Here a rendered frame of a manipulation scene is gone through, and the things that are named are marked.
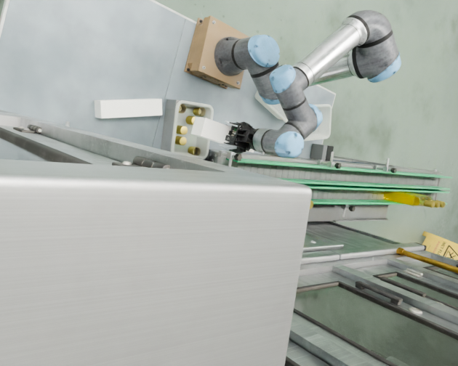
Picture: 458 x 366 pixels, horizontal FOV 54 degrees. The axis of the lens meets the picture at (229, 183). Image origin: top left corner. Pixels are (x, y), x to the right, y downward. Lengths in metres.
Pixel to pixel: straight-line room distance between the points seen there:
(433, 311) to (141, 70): 1.27
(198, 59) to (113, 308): 1.59
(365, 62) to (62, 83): 1.01
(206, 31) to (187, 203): 1.59
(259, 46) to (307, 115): 0.44
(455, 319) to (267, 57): 1.03
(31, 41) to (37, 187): 1.44
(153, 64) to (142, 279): 1.58
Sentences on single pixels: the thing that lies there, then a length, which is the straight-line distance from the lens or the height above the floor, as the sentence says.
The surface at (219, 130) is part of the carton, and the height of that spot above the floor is 1.11.
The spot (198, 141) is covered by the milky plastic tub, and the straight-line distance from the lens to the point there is 1.88.
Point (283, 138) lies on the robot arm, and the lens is 1.28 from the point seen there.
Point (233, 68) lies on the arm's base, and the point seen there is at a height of 0.91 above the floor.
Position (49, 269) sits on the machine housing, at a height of 2.13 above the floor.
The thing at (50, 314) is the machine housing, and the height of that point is 2.13.
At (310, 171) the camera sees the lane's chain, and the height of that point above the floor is 0.88.
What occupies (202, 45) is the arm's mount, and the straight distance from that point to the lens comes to 1.81.
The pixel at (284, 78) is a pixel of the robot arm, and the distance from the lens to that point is 1.29.
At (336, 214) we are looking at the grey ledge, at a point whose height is 0.88.
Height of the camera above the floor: 2.34
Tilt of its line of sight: 51 degrees down
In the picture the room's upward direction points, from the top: 106 degrees clockwise
